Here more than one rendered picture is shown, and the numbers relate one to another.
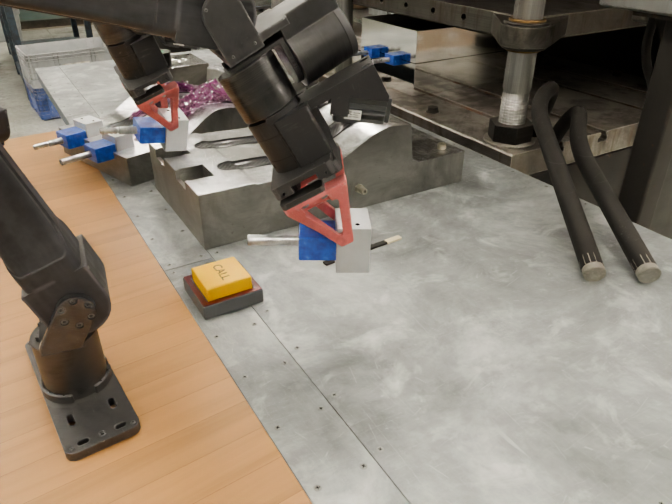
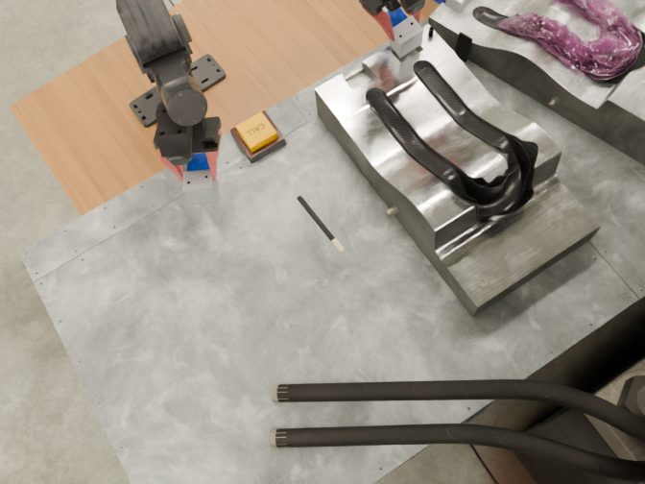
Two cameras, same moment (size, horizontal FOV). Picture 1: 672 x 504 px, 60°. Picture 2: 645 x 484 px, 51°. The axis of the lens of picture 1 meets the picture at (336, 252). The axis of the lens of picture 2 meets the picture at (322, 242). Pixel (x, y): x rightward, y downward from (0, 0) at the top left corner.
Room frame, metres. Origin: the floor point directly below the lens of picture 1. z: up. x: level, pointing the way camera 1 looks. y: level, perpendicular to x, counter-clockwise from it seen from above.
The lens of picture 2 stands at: (0.82, -0.55, 1.93)
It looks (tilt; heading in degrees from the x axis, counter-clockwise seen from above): 67 degrees down; 98
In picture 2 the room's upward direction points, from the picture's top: 10 degrees counter-clockwise
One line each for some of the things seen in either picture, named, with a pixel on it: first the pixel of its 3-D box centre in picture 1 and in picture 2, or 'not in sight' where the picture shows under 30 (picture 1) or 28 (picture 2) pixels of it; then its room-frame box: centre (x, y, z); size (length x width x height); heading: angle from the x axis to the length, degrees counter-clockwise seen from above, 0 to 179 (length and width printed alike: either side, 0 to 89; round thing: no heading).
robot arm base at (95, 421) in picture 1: (71, 358); (173, 80); (0.47, 0.27, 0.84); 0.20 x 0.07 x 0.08; 35
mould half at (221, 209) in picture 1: (309, 150); (450, 156); (0.99, 0.05, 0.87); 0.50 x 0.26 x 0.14; 121
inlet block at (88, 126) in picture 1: (67, 138); not in sight; (1.09, 0.52, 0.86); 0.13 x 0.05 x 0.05; 138
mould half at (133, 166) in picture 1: (197, 112); (573, 35); (1.26, 0.30, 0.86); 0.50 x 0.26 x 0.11; 138
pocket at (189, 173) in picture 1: (195, 183); (358, 81); (0.84, 0.22, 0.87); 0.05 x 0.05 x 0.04; 31
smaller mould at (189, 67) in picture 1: (166, 74); not in sight; (1.67, 0.48, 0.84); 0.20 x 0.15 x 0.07; 121
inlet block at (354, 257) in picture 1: (308, 240); (201, 161); (0.56, 0.03, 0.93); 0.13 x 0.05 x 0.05; 93
